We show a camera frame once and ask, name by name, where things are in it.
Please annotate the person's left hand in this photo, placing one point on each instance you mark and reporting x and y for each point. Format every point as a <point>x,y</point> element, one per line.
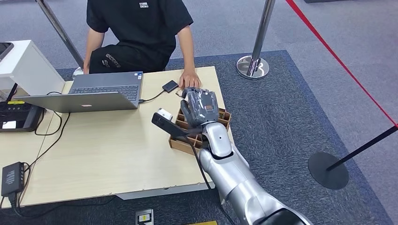
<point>190,79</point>

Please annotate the person's right hand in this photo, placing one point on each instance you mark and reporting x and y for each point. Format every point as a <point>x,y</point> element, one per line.
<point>86,69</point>

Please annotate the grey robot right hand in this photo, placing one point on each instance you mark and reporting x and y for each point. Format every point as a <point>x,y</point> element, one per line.
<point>202,107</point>

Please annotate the brown wooden card holder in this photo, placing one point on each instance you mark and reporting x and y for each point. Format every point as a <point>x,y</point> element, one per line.
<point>180,146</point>

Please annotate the person's right forearm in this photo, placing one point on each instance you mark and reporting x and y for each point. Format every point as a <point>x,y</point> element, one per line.
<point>91,48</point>

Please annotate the person's left forearm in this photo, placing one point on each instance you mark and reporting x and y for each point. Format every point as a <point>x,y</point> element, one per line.
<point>186,49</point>

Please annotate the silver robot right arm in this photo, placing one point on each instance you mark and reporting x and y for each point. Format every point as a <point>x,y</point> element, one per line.
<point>233,180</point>

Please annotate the small black card reader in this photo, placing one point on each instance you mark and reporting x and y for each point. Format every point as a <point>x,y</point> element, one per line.
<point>170,86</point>

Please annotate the person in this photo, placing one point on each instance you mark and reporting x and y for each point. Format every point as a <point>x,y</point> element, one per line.
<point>140,34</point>

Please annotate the silver laptop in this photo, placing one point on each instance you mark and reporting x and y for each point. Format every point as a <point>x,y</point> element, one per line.
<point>93,102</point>

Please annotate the white box cabinet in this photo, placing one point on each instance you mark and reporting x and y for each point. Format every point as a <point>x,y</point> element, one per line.
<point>31,71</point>

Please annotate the dark grey floor rug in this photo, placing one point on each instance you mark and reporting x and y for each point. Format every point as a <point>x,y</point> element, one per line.
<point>280,93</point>

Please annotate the black desktop terminal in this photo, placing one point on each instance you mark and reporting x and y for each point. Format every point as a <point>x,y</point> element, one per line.
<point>21,118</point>

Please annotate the black tablet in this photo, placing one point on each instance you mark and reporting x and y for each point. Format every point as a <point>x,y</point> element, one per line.
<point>4,49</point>

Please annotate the light wooden desk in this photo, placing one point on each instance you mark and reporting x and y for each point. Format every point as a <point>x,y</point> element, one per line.
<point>18,149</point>
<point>118,149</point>

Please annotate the yellow floor marker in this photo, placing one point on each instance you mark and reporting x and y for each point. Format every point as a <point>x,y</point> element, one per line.
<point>202,223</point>

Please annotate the floor socket plate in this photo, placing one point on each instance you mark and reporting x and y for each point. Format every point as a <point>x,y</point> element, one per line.
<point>144,217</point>

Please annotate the black power hub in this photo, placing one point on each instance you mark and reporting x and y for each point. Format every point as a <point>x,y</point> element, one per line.
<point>12,178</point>

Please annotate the black stanchion with round base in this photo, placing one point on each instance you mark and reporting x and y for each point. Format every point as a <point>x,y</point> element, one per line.
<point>326,174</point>

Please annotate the red barrier belt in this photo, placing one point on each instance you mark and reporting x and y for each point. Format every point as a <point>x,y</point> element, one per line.
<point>335,56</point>

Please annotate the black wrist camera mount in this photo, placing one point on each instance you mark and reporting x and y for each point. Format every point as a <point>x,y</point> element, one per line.
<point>166,124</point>

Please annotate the slanted chrome stanchion post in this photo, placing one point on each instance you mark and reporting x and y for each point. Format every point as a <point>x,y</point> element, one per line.
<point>60,32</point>

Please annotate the upright chrome stanchion post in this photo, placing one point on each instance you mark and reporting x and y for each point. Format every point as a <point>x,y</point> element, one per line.
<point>259,37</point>

